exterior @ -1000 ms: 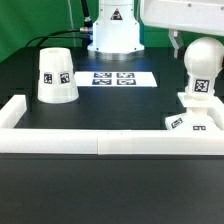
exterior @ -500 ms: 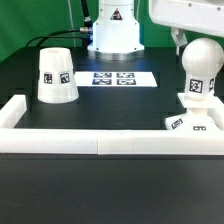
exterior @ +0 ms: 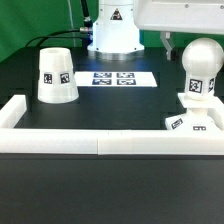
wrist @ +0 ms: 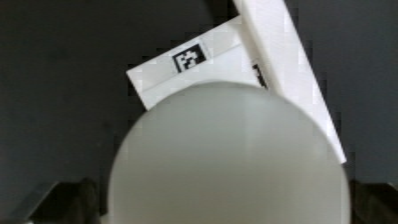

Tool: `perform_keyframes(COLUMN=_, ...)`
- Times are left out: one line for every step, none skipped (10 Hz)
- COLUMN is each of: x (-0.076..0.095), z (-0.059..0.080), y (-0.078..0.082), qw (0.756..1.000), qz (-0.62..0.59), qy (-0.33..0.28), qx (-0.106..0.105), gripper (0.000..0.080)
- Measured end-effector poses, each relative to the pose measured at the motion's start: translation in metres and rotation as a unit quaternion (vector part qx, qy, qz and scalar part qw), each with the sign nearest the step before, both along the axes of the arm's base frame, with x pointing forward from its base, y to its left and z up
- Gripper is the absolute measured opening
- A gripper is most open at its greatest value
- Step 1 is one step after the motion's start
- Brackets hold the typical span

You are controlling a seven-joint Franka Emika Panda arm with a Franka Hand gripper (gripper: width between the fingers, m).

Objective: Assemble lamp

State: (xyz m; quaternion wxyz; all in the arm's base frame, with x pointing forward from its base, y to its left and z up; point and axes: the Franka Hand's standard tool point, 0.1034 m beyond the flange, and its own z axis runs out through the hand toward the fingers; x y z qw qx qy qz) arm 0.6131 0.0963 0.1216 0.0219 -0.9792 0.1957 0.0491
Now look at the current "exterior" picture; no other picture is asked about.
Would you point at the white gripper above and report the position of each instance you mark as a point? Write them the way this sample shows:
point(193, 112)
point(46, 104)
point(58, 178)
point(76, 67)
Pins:
point(187, 16)

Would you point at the white lamp bulb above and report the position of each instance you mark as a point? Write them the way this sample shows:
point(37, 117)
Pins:
point(202, 59)

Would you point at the white lamp base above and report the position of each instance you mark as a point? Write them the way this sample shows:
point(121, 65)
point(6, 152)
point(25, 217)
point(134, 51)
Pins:
point(201, 115)

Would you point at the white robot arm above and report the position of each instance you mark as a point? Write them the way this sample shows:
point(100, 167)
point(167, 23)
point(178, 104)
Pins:
point(116, 32)

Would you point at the white lamp shade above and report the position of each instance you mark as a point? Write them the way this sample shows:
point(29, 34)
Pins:
point(56, 82)

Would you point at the white marker sheet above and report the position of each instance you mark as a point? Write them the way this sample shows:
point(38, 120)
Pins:
point(115, 79)

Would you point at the white U-shaped fence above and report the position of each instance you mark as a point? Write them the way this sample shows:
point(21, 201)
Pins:
point(99, 142)

